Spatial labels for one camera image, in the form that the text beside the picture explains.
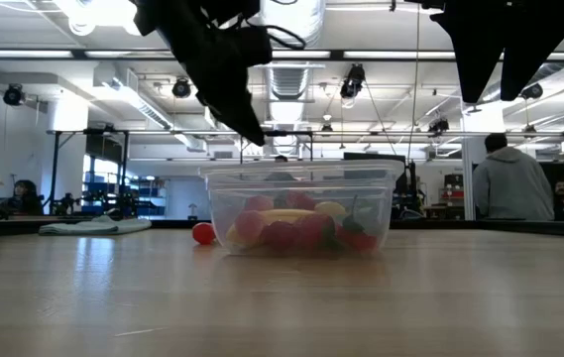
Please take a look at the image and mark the black overhead frame bar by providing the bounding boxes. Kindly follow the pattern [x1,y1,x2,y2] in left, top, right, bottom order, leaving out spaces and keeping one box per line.
[0,48,564,63]

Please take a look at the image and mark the small black gantry frame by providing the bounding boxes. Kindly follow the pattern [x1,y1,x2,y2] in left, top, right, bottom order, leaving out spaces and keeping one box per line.
[239,130,314,167]

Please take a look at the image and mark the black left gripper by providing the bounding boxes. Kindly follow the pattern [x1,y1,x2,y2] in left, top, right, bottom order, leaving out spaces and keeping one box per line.
[132,0,268,148]

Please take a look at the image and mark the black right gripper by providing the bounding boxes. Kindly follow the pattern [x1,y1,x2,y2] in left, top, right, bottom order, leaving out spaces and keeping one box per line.
[404,0,564,105]

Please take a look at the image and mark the yellow toy lemon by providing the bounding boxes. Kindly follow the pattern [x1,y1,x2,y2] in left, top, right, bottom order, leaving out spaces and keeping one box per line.
[313,200,348,218]

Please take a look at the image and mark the pale green folded cloth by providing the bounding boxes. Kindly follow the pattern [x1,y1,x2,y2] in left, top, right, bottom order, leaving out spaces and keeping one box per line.
[38,215,153,237]

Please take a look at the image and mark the black computer monitor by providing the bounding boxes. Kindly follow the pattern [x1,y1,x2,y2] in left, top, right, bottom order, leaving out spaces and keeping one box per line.
[343,152,409,195]

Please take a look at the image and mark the black ceiling spot lamp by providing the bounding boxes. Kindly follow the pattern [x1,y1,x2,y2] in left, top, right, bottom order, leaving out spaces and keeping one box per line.
[2,83,25,107]
[519,82,544,101]
[339,62,367,100]
[170,76,192,99]
[427,117,451,134]

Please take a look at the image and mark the black background robot arms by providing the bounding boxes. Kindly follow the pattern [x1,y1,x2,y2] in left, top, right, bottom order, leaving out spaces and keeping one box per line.
[51,190,164,219]

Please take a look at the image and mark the red toy cherry with stem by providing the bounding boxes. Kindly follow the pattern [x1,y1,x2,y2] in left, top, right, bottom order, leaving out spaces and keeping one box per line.
[191,221,217,246]

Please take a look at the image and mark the blue storage shelf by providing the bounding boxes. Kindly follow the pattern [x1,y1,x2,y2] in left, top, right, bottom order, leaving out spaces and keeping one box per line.
[130,176,169,217]

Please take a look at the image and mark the black table edge rail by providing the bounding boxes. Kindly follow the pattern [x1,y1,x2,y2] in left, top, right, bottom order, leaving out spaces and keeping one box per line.
[0,215,564,239]

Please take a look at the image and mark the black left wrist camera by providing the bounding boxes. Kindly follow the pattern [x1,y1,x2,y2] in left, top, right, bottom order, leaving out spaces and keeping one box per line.
[234,23,274,68]

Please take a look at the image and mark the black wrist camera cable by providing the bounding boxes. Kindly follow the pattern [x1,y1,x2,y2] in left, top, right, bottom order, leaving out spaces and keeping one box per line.
[260,0,308,52]

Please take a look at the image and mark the clear plastic tupperware container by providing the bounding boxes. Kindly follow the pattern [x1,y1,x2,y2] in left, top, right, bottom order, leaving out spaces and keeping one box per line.
[199,159,406,257]

